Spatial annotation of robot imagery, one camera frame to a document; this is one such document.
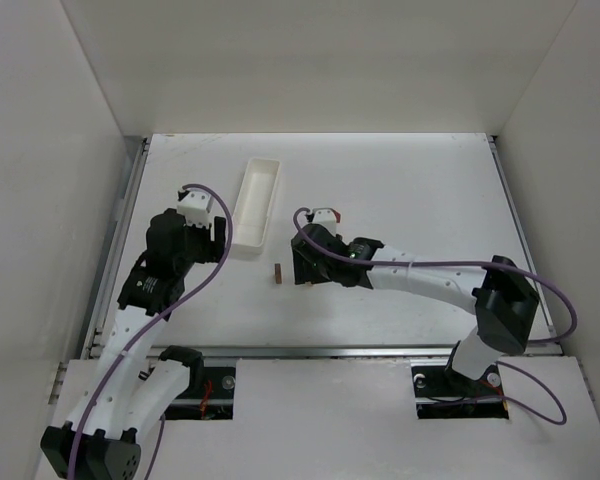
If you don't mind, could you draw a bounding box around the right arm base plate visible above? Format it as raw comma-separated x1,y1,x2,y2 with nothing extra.
411,364,509,420

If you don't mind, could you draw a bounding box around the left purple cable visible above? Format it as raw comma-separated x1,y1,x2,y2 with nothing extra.
69,182,236,480

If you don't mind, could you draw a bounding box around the dark walnut wood block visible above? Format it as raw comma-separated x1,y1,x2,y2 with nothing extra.
274,263,283,285

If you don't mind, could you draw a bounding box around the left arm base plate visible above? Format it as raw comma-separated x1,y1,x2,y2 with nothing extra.
165,365,237,421

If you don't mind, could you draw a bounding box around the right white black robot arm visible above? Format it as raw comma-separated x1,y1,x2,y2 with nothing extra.
291,224,539,381

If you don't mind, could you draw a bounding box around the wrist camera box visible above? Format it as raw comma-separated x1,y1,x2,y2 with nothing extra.
176,188,213,229
306,207,339,236

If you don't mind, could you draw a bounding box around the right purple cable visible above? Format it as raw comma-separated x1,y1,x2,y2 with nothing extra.
292,207,579,426

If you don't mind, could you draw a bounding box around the front aluminium rail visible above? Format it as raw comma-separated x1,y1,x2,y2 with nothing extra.
82,342,564,360

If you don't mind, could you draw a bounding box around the left aluminium rail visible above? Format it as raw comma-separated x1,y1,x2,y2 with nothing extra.
73,136,151,359

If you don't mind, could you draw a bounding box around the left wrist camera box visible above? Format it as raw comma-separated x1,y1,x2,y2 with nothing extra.
176,188,213,229

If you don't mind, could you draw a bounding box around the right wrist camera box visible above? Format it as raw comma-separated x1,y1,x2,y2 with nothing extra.
306,207,339,236

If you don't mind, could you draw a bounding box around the purple cable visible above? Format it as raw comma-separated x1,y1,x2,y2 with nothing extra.
292,207,579,426
69,182,236,480

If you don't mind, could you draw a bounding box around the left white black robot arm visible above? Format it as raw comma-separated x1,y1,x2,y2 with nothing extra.
40,208,230,479

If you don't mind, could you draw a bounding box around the white plastic tray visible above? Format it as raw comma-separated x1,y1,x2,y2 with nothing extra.
231,158,281,259

